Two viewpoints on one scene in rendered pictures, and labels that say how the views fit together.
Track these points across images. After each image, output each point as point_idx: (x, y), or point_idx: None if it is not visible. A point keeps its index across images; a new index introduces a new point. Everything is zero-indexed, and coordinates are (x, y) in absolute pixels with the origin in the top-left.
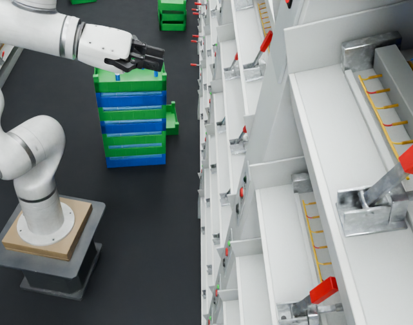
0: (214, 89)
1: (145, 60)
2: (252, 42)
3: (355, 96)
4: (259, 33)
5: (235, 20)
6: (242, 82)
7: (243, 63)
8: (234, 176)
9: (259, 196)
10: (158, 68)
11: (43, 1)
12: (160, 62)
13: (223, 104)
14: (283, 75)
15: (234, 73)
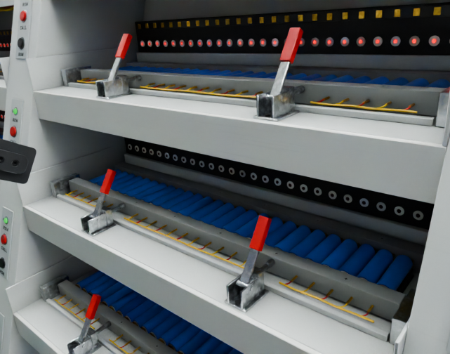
0: (14, 303)
1: None
2: (196, 105)
3: None
4: (193, 100)
5: (125, 102)
6: (272, 123)
7: (227, 114)
8: (300, 339)
9: None
10: (22, 173)
11: None
12: (29, 156)
13: (50, 319)
14: None
15: (106, 219)
